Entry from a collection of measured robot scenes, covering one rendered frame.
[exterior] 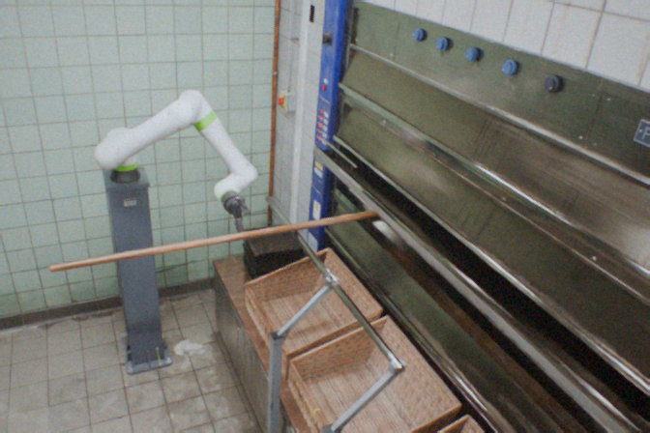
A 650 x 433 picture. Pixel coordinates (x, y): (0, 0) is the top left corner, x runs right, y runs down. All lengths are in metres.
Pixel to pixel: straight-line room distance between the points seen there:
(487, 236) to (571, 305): 0.37
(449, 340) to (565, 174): 0.85
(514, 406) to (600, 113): 0.99
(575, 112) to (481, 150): 0.36
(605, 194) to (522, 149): 0.30
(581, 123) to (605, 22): 0.25
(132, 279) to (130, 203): 0.46
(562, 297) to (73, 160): 2.64
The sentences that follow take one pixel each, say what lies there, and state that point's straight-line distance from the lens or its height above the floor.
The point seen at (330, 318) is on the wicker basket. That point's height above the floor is 0.59.
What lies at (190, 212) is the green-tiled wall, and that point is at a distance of 3.54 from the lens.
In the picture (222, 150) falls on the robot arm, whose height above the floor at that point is 1.40.
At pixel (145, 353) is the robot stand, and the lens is 3.30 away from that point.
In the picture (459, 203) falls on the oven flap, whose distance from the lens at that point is 1.89.
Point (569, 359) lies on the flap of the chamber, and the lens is 1.58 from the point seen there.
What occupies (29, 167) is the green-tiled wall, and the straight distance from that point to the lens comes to 3.31.
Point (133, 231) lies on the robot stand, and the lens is 2.81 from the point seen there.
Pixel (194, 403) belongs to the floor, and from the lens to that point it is 3.14.
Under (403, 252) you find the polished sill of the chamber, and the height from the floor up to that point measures 1.18.
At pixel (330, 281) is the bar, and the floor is 1.17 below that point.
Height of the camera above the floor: 2.35
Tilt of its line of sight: 29 degrees down
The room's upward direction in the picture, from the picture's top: 5 degrees clockwise
